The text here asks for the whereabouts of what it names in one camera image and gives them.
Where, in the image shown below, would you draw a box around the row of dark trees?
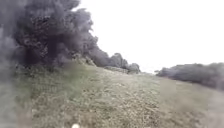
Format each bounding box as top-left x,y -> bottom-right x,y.
0,0 -> 141,75

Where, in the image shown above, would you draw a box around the mown grass slope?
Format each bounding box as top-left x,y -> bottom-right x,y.
0,59 -> 224,128

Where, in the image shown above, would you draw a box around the dark bushes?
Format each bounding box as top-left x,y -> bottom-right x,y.
155,62 -> 224,91

